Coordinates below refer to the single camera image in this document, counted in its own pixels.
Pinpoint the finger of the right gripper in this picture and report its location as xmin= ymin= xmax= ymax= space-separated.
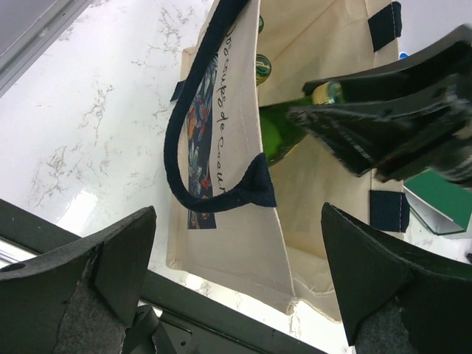
xmin=286 ymin=99 xmax=472 ymax=178
xmin=302 ymin=24 xmax=471 ymax=103

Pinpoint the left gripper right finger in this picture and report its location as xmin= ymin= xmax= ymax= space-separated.
xmin=321 ymin=203 xmax=471 ymax=353

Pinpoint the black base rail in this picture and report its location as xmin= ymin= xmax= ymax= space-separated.
xmin=1 ymin=201 xmax=316 ymax=353

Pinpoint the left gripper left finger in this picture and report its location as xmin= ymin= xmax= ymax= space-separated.
xmin=1 ymin=206 xmax=156 ymax=353

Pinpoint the beige canvas tote bag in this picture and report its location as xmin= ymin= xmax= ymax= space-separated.
xmin=164 ymin=1 xmax=409 ymax=322

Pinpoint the green binder folder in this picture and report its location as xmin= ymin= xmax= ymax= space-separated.
xmin=403 ymin=170 xmax=471 ymax=236

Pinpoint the green glass bottle yellow cap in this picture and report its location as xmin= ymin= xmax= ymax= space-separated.
xmin=258 ymin=15 xmax=265 ymax=33

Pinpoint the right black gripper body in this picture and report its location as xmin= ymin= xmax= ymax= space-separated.
xmin=372 ymin=73 xmax=472 ymax=191

